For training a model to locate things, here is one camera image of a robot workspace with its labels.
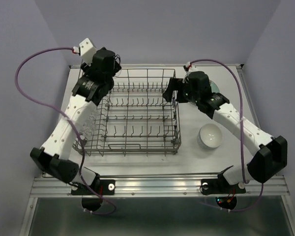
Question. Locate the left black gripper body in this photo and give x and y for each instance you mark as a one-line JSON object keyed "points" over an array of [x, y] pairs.
{"points": [[86, 67]]}

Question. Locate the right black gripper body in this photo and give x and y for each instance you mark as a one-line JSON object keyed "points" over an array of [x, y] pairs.
{"points": [[188, 93]]}

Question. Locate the light green flower plate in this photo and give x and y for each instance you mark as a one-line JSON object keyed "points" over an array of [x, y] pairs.
{"points": [[214, 89]]}

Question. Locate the white ribbed bowl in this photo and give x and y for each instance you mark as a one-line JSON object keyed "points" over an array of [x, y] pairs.
{"points": [[210, 136]]}

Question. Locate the clear glass cup back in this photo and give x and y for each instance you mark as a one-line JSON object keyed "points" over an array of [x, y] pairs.
{"points": [[117, 71]]}

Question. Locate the clear glass cup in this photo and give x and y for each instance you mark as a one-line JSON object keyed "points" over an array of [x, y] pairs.
{"points": [[117, 71], [89, 127]]}

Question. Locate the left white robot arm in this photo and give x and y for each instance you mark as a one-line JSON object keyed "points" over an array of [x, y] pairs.
{"points": [[53, 156]]}

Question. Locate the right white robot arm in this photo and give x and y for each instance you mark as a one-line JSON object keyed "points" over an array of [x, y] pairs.
{"points": [[269, 153]]}

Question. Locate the clear glass cup front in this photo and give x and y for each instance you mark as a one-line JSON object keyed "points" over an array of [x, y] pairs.
{"points": [[89, 127]]}

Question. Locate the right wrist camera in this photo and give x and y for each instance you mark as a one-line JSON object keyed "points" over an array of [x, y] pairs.
{"points": [[189, 68]]}

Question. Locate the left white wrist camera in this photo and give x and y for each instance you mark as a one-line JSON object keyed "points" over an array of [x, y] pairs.
{"points": [[85, 50]]}

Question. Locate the grey wire dish rack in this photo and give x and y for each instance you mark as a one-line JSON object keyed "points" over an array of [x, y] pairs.
{"points": [[134, 118]]}

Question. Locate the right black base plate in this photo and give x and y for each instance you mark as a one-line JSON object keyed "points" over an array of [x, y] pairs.
{"points": [[211, 186]]}

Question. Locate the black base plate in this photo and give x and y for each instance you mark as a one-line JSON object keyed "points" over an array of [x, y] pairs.
{"points": [[211, 186], [100, 186]]}

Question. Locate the aluminium mounting rail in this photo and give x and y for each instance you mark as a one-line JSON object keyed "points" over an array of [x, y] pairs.
{"points": [[130, 186]]}

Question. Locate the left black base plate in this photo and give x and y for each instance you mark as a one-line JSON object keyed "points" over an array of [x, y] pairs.
{"points": [[100, 186]]}

